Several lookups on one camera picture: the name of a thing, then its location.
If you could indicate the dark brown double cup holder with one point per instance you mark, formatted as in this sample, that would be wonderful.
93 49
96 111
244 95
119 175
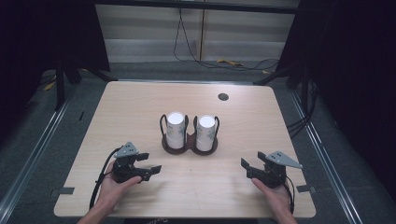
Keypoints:
189 146

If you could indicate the person's left hand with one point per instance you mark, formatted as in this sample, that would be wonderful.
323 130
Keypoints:
113 191

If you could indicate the black horizontal bar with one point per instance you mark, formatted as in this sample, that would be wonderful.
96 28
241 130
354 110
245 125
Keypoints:
199 5

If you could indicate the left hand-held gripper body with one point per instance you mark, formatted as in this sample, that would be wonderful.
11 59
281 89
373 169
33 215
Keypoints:
124 165

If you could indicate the metal floor rail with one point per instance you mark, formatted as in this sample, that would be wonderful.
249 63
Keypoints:
323 155
34 149

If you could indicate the dark round table grommet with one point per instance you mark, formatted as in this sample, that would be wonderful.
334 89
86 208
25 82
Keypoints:
223 96

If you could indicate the yellow tape scrap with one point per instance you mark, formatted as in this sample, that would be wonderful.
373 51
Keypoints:
49 86
229 62

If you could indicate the person's right hand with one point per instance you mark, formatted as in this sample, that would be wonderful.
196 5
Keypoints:
278 200

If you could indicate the grey tape strip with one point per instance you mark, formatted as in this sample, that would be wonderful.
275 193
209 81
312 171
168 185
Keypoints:
63 190
305 188

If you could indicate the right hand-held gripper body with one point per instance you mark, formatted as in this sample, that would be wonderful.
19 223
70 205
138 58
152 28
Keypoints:
274 172

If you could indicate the black curtain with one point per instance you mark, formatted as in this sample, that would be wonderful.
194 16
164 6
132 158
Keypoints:
37 37
358 77

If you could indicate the black metal stand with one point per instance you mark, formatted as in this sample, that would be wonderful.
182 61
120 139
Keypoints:
59 90
304 90

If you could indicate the printed white paper cup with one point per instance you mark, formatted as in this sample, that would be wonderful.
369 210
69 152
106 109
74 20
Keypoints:
175 123

